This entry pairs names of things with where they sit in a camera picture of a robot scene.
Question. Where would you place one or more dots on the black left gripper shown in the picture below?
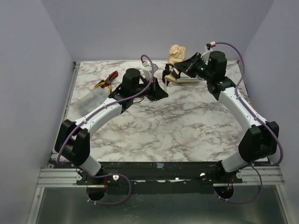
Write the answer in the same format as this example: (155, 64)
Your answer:
(153, 88)

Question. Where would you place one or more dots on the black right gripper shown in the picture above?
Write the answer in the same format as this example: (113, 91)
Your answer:
(190, 65)

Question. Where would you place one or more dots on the beige zippered umbrella case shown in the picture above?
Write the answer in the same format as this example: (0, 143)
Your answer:
(184, 79)

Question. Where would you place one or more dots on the beige folding umbrella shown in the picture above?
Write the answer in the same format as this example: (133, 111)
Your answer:
(170, 74)

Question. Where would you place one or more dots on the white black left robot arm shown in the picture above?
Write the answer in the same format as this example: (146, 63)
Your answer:
(73, 141)

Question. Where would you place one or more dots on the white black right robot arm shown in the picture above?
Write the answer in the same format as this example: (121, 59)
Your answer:
(259, 140)

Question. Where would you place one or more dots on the red yellow pliers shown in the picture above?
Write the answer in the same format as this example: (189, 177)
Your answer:
(107, 82)

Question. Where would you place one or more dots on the clear plastic screw box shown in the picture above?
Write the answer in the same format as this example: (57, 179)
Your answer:
(90, 101)

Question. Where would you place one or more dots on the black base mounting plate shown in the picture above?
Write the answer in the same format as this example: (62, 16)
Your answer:
(120, 178)

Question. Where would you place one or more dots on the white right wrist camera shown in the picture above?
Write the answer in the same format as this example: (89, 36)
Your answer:
(208, 49)

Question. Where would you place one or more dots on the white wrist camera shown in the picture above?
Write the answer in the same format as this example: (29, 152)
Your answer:
(148, 70)
(208, 49)

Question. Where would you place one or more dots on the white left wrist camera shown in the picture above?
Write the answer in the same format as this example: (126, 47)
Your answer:
(148, 70)

